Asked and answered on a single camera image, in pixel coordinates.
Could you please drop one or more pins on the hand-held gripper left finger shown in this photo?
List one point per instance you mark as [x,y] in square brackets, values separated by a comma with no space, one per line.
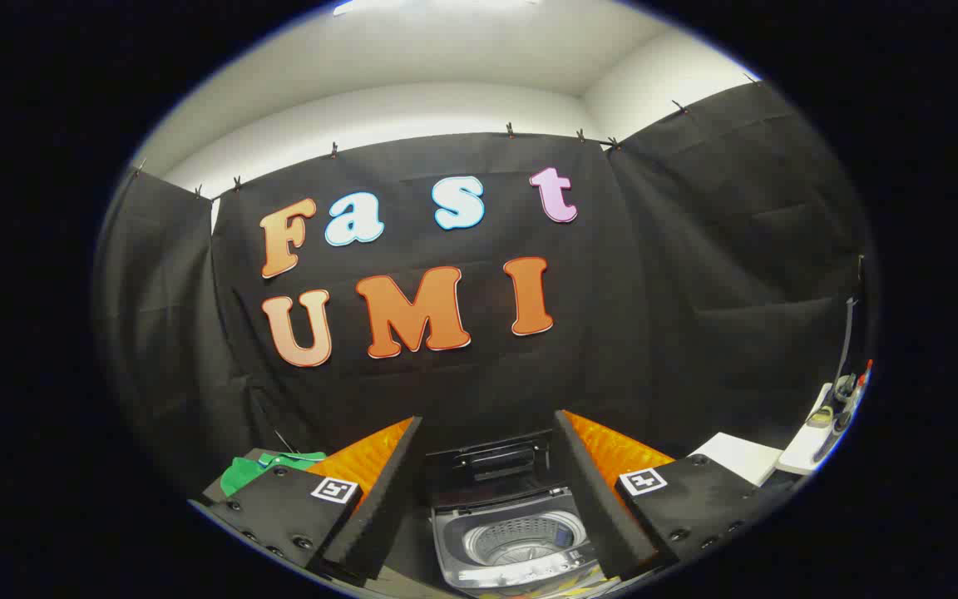
[379,499]

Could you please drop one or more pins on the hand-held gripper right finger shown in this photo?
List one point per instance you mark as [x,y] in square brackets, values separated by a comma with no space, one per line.
[599,499]

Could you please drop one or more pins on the white sheet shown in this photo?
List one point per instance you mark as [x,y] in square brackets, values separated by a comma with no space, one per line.
[741,457]

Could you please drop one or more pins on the green buttoned shirt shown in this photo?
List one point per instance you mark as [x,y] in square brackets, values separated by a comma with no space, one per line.
[246,474]

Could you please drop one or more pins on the red tipped tool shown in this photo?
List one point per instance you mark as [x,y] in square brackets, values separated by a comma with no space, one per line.
[865,374]

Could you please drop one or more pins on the grey toy washing machine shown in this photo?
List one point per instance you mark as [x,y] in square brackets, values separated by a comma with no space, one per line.
[520,541]

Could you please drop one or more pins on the ceiling light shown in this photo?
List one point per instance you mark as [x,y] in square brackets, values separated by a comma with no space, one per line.
[412,5]

